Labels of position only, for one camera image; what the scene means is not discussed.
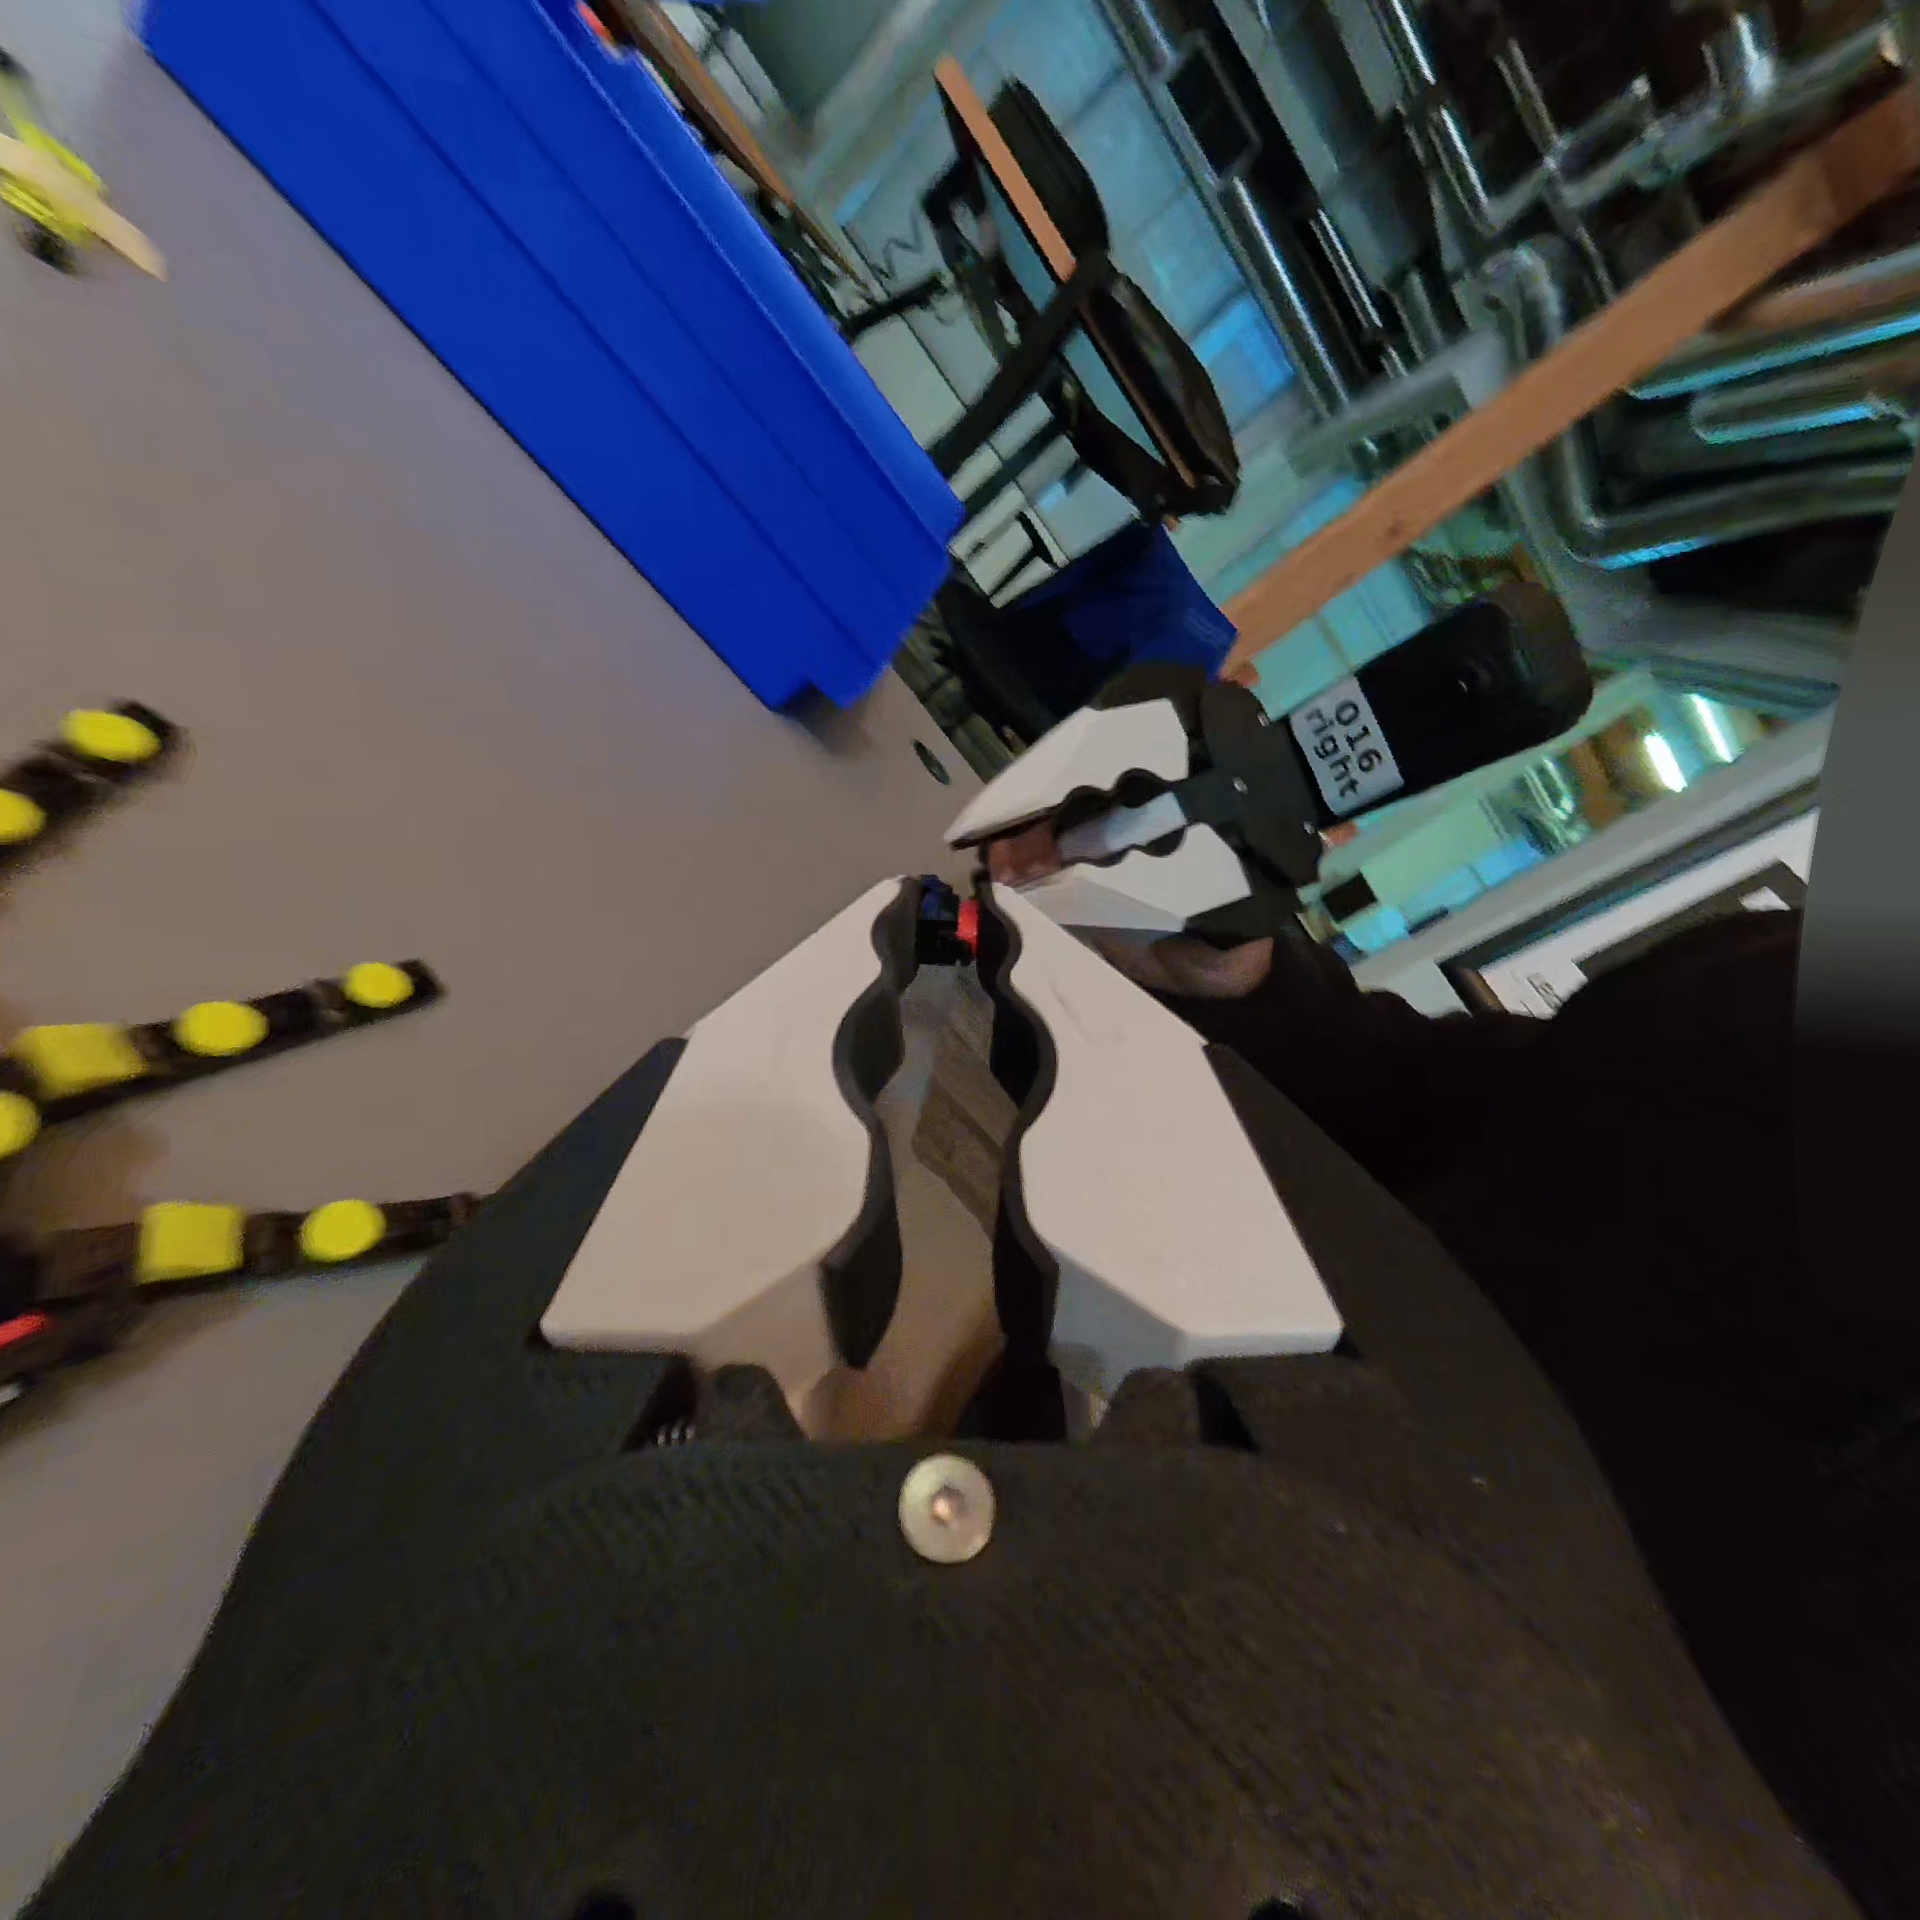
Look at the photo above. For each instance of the person's right hand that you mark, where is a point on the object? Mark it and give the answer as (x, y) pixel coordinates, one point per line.
(1201, 968)

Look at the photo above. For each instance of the person's black sweater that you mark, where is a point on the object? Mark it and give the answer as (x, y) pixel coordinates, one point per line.
(1725, 1425)

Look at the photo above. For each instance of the wooden beam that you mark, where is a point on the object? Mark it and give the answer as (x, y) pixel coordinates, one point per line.
(1574, 374)

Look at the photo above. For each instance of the blue plastic bin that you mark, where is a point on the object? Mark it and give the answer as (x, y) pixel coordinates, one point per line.
(1119, 608)
(601, 331)

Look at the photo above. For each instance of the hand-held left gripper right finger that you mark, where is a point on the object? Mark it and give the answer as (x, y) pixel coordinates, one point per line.
(1155, 1184)

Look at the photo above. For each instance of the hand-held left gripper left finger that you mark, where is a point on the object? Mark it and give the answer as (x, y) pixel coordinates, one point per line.
(704, 1184)

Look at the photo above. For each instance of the black yellow lego scorpion model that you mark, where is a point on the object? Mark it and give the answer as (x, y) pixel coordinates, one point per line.
(195, 1239)

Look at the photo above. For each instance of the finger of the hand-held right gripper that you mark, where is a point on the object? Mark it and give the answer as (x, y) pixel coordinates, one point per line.
(1095, 759)
(1170, 885)

